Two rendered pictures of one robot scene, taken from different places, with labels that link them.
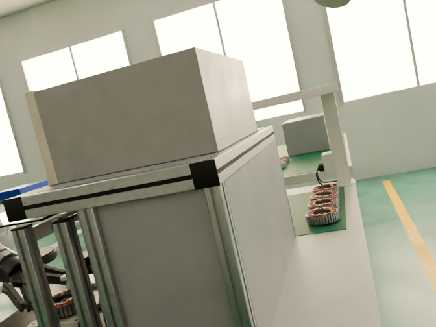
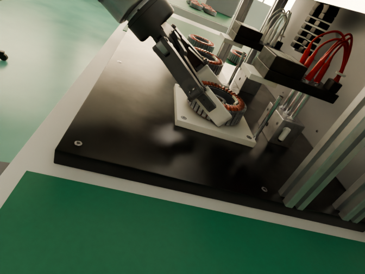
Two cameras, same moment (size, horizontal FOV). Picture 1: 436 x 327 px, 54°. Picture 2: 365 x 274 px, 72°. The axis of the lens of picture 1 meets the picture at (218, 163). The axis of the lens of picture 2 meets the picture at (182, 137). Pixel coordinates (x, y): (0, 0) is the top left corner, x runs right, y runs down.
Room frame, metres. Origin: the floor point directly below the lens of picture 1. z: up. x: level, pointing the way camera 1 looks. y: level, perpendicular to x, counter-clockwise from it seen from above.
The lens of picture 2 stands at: (0.71, 0.73, 0.98)
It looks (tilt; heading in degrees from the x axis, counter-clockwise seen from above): 32 degrees down; 327
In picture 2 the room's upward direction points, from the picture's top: 24 degrees clockwise
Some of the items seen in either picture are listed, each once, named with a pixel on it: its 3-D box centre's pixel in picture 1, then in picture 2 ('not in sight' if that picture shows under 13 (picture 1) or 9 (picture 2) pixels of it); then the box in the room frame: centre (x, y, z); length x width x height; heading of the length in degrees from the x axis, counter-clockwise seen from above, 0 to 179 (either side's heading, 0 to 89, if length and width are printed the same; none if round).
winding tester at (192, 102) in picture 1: (158, 114); not in sight; (1.08, 0.12, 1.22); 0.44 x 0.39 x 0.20; 163
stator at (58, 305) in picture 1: (67, 302); (216, 101); (1.07, 0.46, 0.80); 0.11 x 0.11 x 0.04
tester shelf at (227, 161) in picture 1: (171, 162); not in sight; (1.10, 0.12, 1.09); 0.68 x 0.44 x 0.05; 163
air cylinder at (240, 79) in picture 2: not in sight; (249, 79); (1.26, 0.25, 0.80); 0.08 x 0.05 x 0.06; 163
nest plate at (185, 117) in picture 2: (70, 311); (211, 112); (1.07, 0.46, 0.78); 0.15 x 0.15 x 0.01; 73
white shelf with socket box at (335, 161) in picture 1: (306, 143); not in sight; (1.89, -0.40, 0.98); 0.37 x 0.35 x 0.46; 163
